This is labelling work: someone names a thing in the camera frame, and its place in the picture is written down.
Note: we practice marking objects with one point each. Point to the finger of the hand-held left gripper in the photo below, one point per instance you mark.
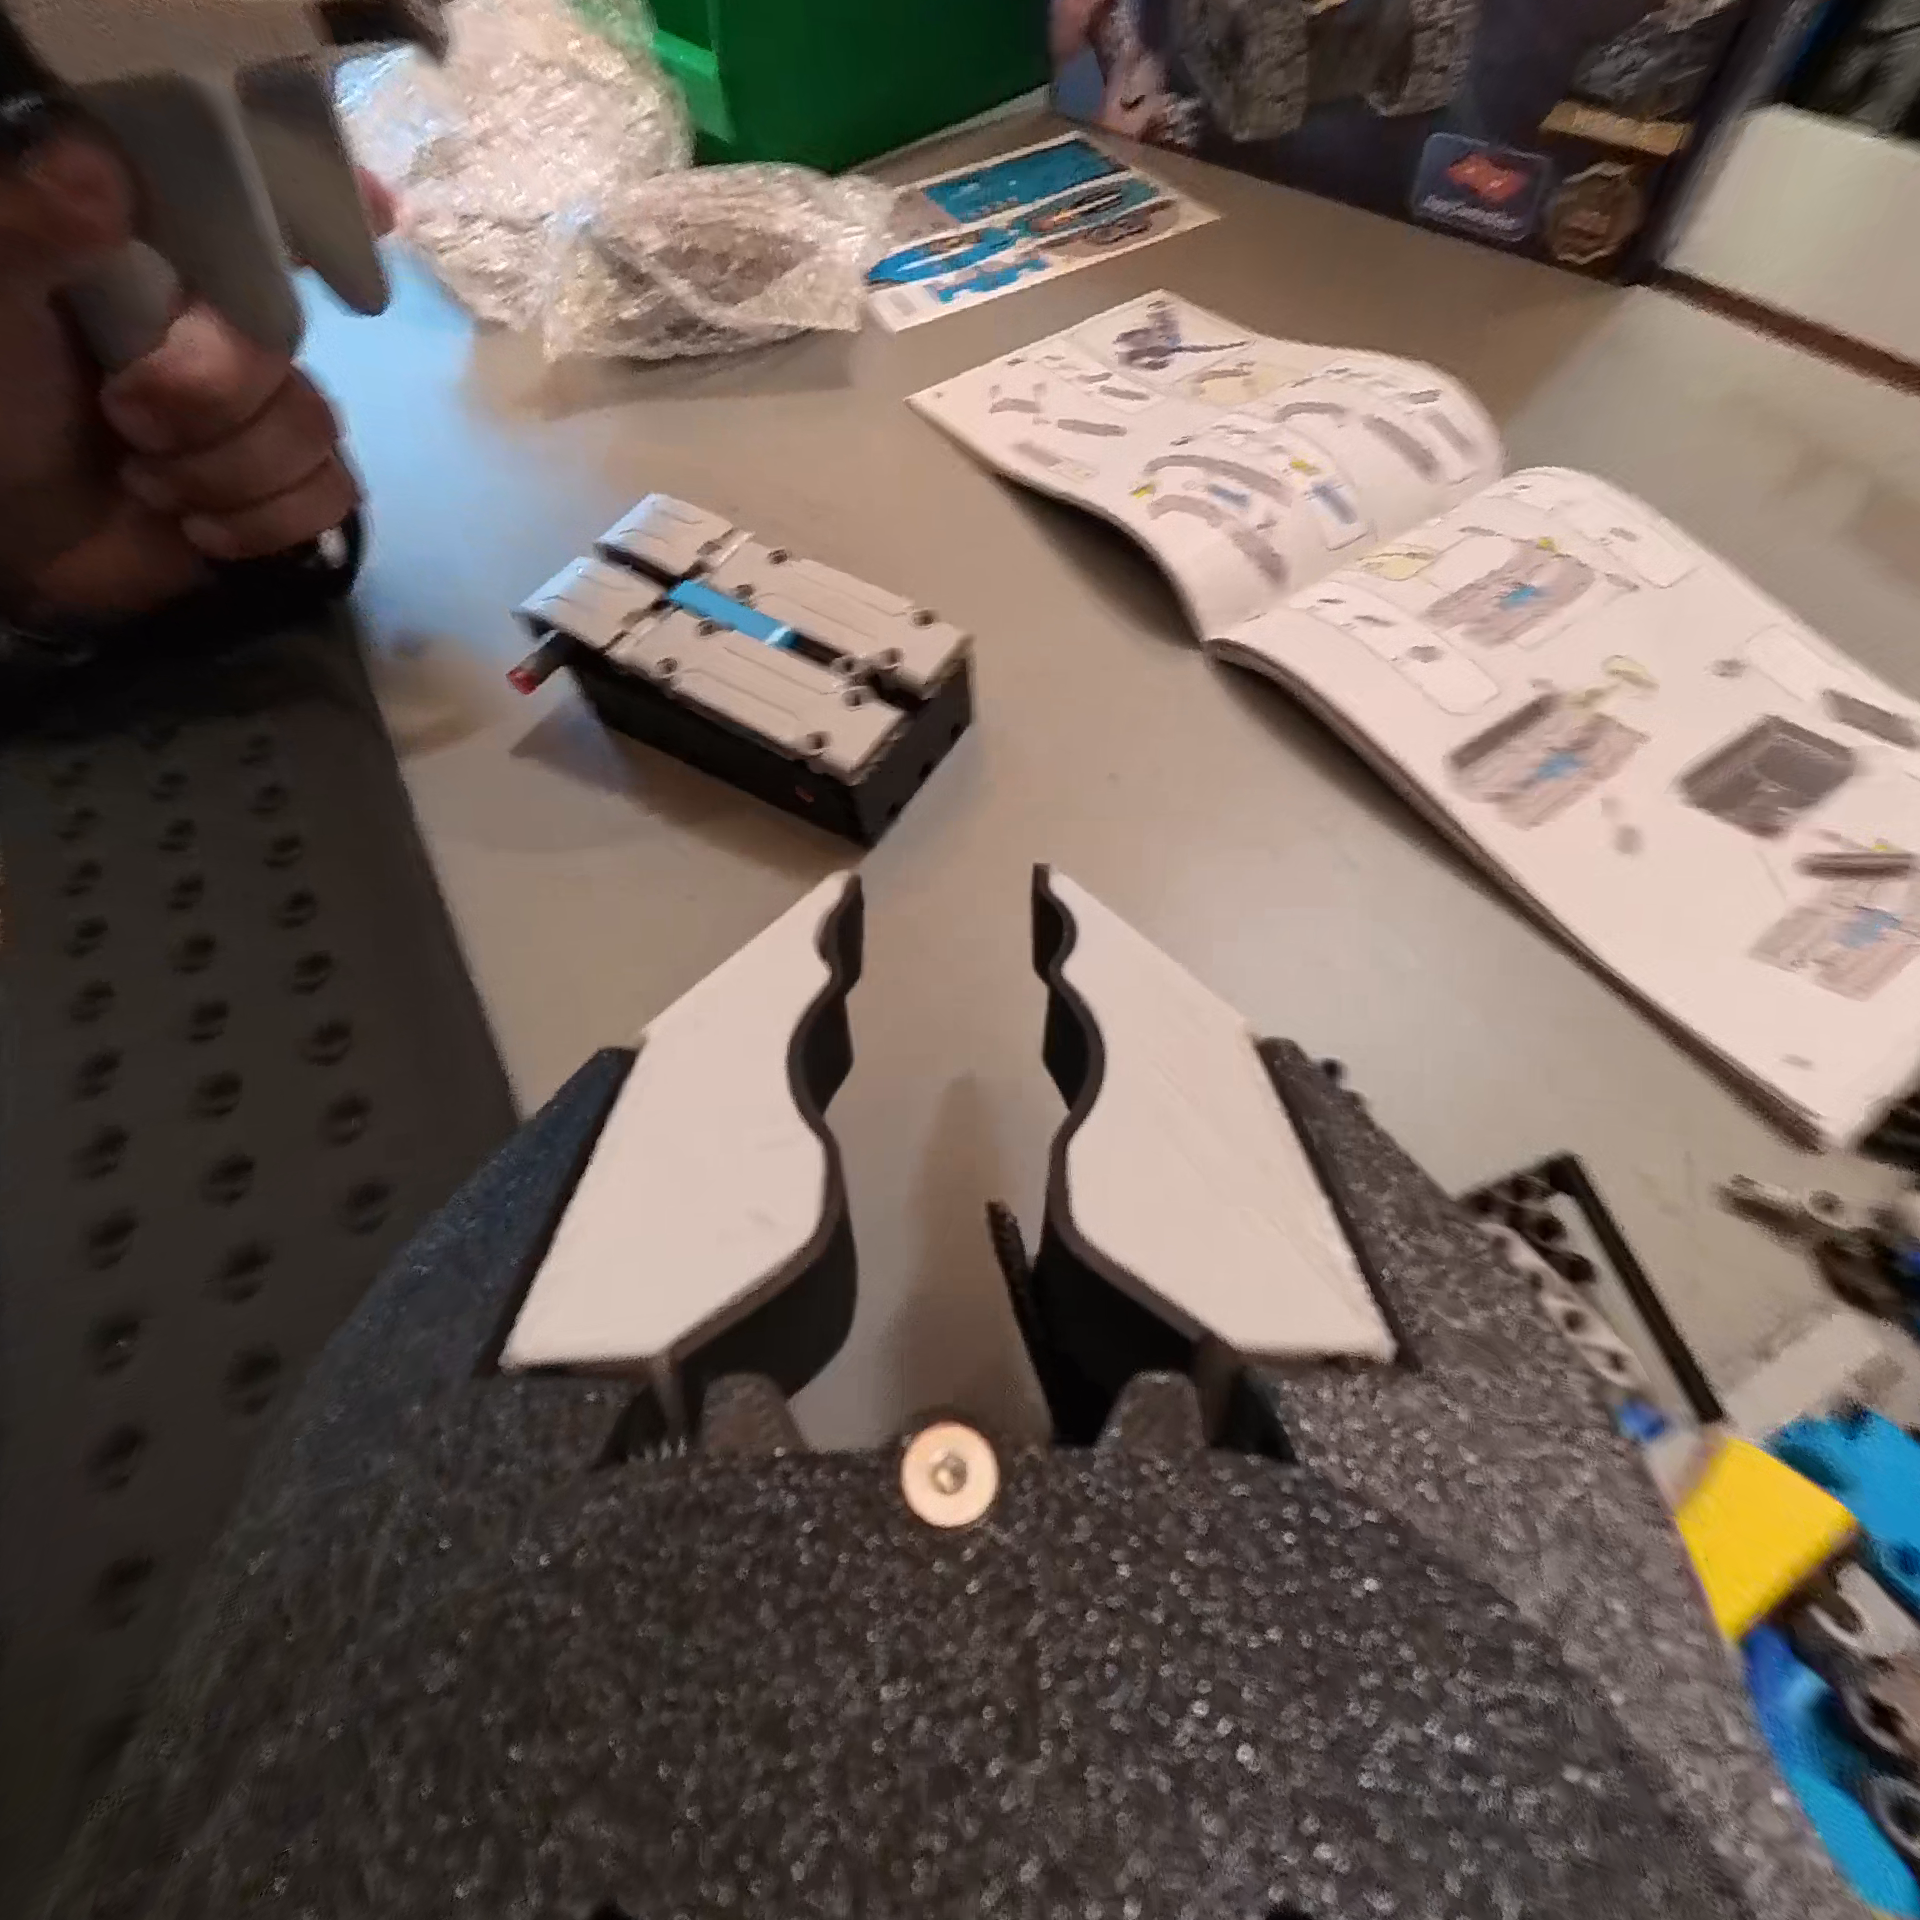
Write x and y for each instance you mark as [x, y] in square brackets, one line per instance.
[322, 182]
[187, 195]

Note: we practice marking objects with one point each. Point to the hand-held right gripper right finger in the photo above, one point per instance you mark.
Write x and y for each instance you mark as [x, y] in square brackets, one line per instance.
[1215, 1186]

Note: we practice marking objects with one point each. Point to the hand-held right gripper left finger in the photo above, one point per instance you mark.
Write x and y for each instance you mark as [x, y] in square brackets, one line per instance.
[690, 1171]

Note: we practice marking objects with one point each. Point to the grey brick robot chassis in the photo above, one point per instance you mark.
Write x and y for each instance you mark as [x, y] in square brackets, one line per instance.
[779, 662]

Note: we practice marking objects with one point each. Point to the black perforated chair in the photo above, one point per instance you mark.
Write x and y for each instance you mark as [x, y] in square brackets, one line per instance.
[194, 1125]

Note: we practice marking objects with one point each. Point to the green plastic bin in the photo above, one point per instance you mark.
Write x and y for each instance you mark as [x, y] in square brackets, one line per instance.
[855, 76]

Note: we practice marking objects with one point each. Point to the open instruction booklet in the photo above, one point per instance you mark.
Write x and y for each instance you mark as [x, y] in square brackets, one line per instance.
[1425, 630]

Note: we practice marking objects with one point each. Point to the pile of brick pieces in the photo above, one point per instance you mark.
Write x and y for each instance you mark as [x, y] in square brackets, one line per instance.
[1770, 1531]

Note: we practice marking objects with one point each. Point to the blue sticker sheet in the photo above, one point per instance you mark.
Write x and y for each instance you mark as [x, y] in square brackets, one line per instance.
[1020, 224]

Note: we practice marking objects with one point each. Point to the robot kit box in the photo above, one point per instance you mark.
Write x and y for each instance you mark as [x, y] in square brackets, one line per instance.
[1425, 120]

